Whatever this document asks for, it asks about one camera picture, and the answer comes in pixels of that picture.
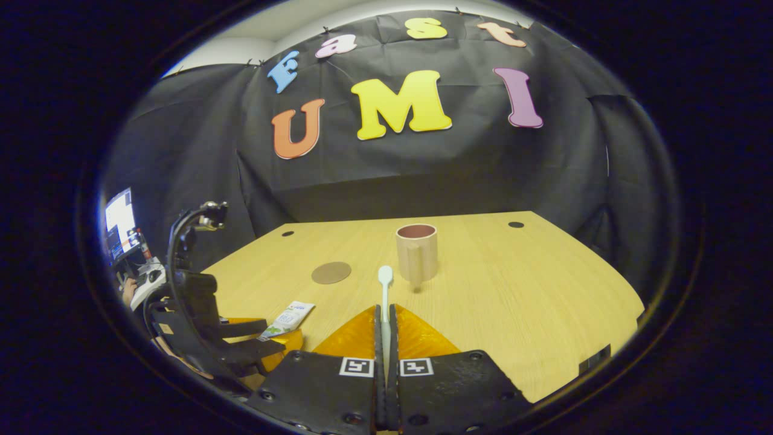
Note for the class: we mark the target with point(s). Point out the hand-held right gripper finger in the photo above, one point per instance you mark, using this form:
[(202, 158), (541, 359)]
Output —
[(393, 344), (378, 344)]

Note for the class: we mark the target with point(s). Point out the round brown coaster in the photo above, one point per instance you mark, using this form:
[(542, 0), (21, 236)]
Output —
[(331, 272)]

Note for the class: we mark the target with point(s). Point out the pale green toothbrush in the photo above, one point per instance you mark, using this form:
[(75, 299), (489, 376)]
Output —
[(385, 284)]

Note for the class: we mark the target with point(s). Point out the lit computer monitor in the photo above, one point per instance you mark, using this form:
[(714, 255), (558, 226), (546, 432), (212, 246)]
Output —
[(119, 223)]

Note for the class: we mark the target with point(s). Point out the beige cup with brown inside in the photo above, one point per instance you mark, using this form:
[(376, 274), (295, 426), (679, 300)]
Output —
[(416, 257)]

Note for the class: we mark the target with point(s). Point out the white side table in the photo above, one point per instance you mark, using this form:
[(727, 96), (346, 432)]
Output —
[(148, 284)]

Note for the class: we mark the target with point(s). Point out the black backdrop cloth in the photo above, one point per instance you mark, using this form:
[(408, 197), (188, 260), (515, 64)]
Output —
[(483, 169)]

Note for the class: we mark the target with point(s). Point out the white toothpaste tube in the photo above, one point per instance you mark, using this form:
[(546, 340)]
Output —
[(288, 319)]

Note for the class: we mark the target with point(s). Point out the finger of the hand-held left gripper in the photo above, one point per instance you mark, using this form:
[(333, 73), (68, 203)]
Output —
[(266, 351), (241, 327)]

